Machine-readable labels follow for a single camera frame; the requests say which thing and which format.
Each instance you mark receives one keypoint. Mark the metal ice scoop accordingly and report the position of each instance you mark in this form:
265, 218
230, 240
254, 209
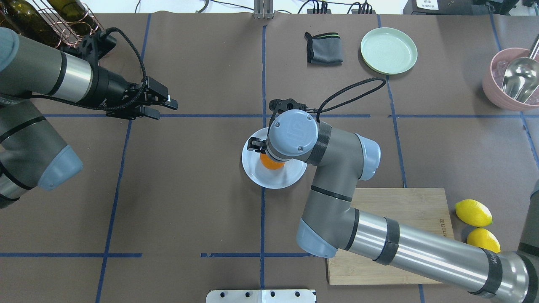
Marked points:
521, 75

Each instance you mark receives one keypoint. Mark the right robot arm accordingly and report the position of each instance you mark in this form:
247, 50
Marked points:
332, 221

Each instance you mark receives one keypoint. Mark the yellow lemon by board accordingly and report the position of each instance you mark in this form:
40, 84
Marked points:
474, 213

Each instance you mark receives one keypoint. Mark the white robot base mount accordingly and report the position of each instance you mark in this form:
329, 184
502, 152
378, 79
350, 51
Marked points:
262, 296

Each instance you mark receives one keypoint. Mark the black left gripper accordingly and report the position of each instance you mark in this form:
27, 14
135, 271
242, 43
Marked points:
108, 87

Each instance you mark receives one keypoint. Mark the pink bowl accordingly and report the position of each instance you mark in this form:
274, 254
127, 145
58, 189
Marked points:
494, 77

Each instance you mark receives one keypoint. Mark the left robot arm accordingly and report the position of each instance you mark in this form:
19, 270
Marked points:
33, 153

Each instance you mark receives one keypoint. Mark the dark green wine bottle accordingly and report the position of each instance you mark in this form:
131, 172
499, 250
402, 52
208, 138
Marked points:
29, 22

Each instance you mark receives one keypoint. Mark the light green plate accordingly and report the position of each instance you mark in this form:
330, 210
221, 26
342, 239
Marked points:
388, 51

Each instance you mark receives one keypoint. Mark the wooden cutting board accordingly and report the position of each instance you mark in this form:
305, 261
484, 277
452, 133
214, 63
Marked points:
422, 208

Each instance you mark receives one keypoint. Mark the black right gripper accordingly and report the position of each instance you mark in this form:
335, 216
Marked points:
254, 144

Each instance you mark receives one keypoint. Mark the light blue plate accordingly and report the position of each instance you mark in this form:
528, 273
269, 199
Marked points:
291, 172

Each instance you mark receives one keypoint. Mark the yellow lemon near edge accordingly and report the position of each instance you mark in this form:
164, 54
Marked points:
484, 239

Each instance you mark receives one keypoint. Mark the orange fruit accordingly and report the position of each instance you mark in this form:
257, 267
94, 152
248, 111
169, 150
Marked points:
269, 163

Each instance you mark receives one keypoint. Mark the grey folded cloth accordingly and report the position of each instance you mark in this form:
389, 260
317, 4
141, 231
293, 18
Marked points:
324, 49

